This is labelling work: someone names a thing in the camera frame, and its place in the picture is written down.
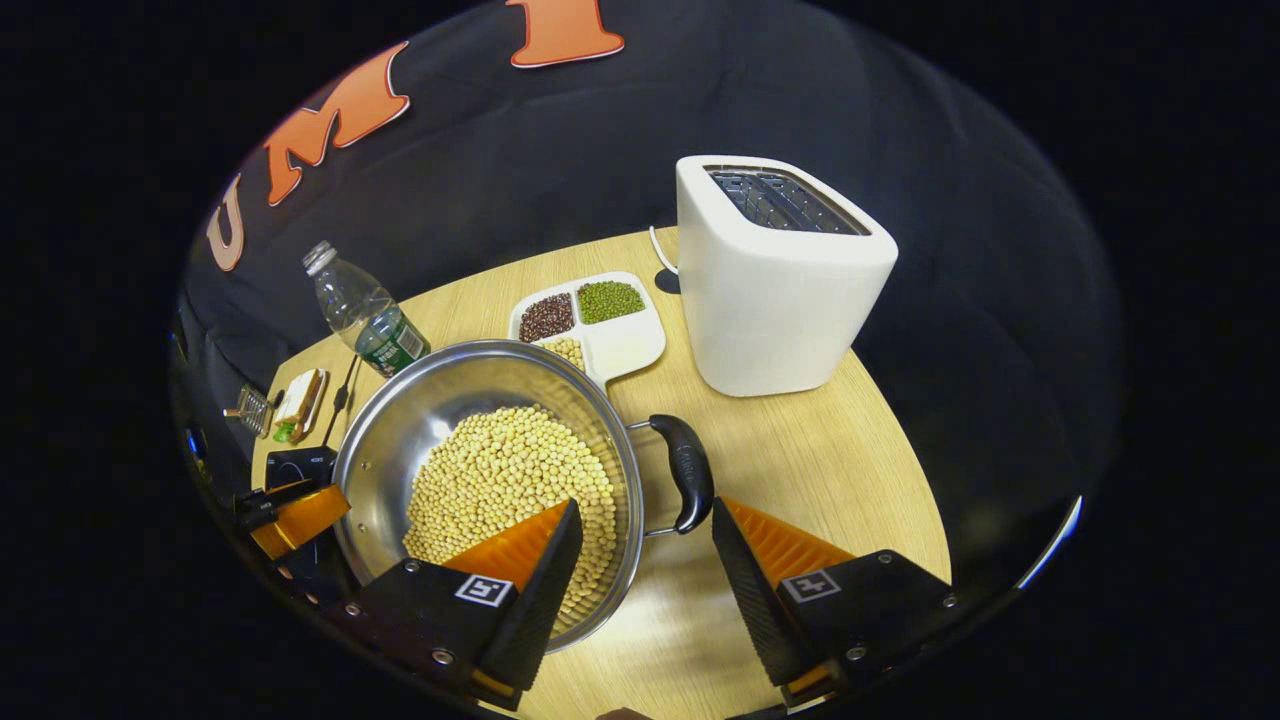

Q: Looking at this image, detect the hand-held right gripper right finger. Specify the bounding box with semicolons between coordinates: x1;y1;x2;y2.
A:
710;497;966;707

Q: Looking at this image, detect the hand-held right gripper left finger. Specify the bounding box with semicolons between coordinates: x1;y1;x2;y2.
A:
340;498;587;713

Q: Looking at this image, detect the black induction cooktop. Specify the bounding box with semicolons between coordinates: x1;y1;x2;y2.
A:
262;445;361;606

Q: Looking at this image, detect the stainless steel pot black handle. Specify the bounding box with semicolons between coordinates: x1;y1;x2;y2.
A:
330;338;717;656

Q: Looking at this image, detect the toy sandwich with lettuce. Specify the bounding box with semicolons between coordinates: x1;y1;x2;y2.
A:
272;368;329;446

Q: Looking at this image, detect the pile of soybeans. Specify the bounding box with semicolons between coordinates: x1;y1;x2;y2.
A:
403;403;619;626

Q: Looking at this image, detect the clear plastic water bottle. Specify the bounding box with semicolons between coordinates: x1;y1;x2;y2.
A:
302;240;433;379

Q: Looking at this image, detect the white divided tray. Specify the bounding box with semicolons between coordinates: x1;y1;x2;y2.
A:
508;270;668;391

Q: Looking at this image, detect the heap of red beans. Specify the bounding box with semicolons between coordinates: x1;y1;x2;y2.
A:
520;293;578;344

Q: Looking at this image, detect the white toaster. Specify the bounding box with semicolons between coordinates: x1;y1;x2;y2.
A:
675;155;899;398

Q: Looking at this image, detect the heap of green mung beans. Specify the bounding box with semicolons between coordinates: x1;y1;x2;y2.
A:
577;280;647;325

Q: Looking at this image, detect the metal wire mesh basket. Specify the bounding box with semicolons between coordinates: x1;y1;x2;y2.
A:
222;383;273;439

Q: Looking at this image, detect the black cooktop power cable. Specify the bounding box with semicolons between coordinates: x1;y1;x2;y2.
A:
325;355;363;451

